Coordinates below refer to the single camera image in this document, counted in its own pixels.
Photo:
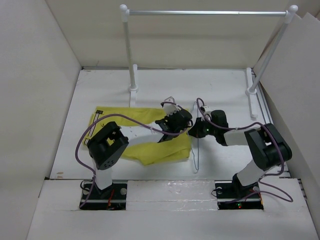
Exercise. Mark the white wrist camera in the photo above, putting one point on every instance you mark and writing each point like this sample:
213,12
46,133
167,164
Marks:
170,106
206,112

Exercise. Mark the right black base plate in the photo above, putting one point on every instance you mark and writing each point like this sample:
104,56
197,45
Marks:
229,199

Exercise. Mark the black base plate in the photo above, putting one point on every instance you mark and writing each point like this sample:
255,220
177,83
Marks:
111,199
229,199

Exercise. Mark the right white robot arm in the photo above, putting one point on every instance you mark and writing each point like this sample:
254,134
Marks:
267,147

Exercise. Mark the yellow trousers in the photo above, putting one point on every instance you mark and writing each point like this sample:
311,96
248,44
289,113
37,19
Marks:
147,153

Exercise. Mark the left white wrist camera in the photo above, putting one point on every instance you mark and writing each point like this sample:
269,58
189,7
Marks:
170,106

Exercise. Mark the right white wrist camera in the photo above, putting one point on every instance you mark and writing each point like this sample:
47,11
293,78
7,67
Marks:
206,112

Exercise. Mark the blue wire hanger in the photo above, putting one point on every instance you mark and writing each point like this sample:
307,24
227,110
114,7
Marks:
195,144

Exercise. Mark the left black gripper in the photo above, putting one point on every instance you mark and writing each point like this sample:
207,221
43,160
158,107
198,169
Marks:
166,118

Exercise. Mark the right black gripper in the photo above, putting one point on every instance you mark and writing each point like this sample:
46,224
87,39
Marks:
196,129

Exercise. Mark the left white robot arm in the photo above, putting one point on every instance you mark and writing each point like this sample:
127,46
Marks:
108,145

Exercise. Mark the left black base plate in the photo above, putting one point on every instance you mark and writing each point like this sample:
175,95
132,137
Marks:
111,199

